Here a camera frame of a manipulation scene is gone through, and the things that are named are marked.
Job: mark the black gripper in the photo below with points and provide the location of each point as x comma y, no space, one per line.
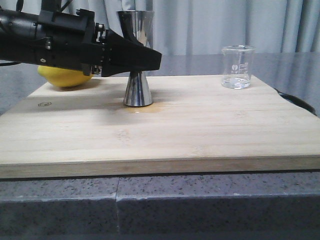
70,42

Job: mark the steel double jigger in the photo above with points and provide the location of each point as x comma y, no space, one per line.
135,26

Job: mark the small glass beaker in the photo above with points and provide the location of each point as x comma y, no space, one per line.
237,66

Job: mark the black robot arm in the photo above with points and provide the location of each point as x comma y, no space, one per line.
16,36

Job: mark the yellow lemon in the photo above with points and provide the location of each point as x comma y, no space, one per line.
63,78

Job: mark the grey curtain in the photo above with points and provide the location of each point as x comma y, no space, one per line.
204,27

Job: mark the light wooden cutting board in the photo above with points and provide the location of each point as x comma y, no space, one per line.
194,125

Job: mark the black object behind board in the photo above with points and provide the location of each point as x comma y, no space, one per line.
296,101

